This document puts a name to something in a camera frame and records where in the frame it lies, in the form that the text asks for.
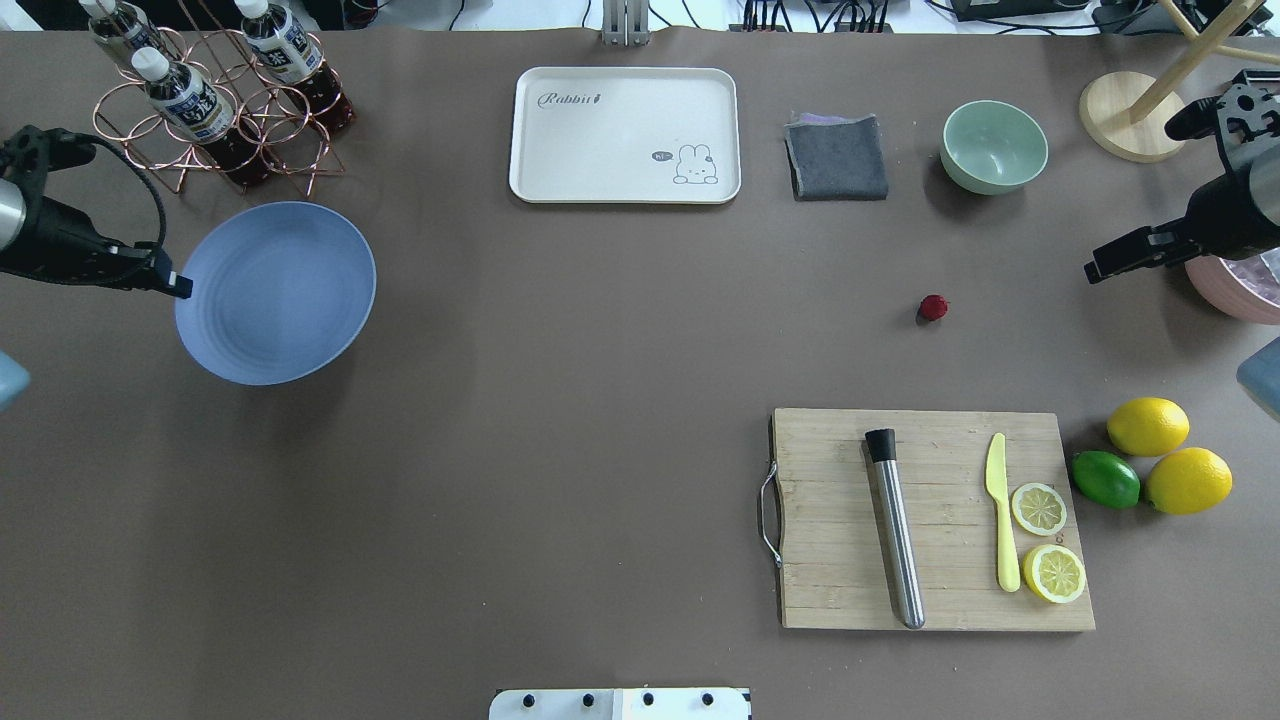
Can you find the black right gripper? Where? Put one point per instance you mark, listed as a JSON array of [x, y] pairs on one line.
[[1222, 215]]

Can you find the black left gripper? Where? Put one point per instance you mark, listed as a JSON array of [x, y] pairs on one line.
[[52, 238]]

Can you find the blue round plate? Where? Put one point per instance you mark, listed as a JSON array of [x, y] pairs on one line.
[[279, 291]]

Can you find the red strawberry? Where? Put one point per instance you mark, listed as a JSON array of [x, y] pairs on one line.
[[933, 307]]

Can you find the pink ice bowl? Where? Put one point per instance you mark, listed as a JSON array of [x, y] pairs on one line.
[[1245, 289]]

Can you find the wooden cup stand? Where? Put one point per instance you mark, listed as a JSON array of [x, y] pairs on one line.
[[1126, 112]]

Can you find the upper whole lemon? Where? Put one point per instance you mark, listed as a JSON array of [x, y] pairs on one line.
[[1148, 426]]

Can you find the whole lemon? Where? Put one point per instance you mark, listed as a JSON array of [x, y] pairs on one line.
[[1148, 426], [1189, 480]]

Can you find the front tea bottle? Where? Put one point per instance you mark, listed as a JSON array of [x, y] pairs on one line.
[[196, 108]]

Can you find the tea bottle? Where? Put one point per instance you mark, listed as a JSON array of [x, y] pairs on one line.
[[196, 108], [120, 29], [293, 60]]

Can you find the mint green bowl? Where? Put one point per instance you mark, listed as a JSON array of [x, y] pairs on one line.
[[991, 147]]

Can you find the green lime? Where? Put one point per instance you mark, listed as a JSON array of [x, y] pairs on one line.
[[1106, 478]]

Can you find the lower whole lemon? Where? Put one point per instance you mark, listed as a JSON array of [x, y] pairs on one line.
[[1189, 480]]

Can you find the back left tea bottle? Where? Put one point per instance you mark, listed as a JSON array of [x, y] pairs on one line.
[[120, 29]]

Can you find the yellow plastic knife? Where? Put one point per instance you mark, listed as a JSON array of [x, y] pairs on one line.
[[997, 487]]

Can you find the back right tea bottle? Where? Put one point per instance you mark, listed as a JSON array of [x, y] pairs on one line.
[[293, 60]]

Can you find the upper lemon slice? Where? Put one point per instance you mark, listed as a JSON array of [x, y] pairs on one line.
[[1038, 509]]

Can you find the steel muddler black tip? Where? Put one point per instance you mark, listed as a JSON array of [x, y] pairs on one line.
[[899, 550]]

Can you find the grey folded cloth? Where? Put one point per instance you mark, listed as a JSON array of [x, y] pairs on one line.
[[836, 158]]

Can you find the lower lemon half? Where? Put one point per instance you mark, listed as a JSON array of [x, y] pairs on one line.
[[1054, 573]]

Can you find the wooden cutting board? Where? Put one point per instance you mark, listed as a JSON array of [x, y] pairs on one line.
[[833, 575]]

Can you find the cream rabbit tray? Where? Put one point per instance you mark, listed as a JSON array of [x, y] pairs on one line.
[[625, 135]]

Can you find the copper wire bottle rack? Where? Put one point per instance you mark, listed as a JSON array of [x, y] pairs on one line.
[[295, 147]]

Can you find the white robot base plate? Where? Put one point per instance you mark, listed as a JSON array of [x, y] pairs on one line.
[[623, 703]]

